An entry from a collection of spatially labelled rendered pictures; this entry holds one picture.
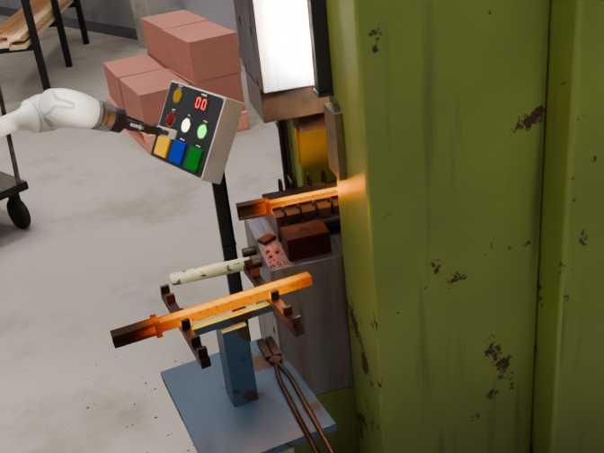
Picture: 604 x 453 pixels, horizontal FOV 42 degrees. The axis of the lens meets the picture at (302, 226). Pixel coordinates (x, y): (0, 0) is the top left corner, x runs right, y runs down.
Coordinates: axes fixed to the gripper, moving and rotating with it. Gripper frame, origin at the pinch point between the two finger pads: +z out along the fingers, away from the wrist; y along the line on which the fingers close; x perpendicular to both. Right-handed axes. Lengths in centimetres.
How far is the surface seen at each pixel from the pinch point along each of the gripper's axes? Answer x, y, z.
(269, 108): 17, 54, -7
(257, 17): 37, 58, -22
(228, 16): 87, -418, 301
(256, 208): -10.9, 45.4, 6.4
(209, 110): 10.7, 0.5, 13.3
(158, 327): -34, 82, -41
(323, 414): -45, 103, -6
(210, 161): -4.9, 7.0, 14.7
